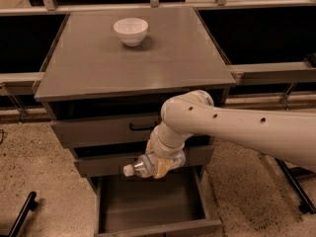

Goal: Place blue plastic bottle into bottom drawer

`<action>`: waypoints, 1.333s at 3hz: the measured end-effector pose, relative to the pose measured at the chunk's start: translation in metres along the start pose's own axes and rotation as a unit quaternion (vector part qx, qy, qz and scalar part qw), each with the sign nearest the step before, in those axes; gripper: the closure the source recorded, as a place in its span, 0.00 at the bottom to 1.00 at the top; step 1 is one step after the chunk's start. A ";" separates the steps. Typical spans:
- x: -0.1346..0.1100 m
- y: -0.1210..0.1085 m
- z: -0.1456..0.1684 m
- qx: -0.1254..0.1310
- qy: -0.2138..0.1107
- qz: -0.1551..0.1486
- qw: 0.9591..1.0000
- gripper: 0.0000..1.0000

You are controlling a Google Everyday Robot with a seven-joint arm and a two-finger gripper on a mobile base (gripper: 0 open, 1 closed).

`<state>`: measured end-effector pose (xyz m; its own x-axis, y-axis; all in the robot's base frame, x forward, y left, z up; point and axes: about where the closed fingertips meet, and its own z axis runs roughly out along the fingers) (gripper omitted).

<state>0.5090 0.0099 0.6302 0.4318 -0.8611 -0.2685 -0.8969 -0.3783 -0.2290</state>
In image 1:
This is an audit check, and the clear plastic water bottle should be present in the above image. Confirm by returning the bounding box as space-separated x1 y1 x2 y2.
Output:
122 151 186 179

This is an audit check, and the grey drawer cabinet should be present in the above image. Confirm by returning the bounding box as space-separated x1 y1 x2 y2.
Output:
36 7 235 237

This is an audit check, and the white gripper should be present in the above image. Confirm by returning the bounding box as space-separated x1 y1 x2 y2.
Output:
145 121 192 179

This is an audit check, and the white bowl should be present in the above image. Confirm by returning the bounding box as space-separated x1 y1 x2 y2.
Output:
114 18 149 46

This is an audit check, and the black right base leg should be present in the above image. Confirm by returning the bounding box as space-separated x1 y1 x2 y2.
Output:
276 159 316 214

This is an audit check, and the grey top drawer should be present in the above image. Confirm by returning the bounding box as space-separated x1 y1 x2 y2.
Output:
51 113 161 148

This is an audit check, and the grey bottom drawer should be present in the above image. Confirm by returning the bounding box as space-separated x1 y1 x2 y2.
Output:
94 166 221 237

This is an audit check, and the black left base leg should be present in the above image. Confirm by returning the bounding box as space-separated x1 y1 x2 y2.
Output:
7 192 38 237

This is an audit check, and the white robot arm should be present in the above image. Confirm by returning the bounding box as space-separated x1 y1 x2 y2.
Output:
150 91 316 179

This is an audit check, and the grey drawer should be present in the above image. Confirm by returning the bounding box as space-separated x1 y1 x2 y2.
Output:
51 113 161 148
94 166 221 237
73 142 213 177

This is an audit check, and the metal railing frame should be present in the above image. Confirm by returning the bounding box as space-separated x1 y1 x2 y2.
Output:
1 0 316 119

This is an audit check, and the black base leg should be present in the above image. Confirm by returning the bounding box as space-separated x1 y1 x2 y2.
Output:
7 192 38 237
276 159 316 214

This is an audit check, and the grey middle drawer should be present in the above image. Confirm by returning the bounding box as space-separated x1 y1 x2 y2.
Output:
73 142 213 177

